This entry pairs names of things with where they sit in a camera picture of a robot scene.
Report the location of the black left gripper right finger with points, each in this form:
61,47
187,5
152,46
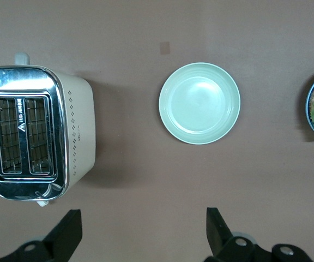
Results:
222,243

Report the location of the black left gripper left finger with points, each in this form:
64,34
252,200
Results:
64,237

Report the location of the mint green round plate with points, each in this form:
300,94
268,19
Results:
199,103

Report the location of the beige chrome toaster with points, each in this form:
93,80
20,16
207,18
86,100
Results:
78,131

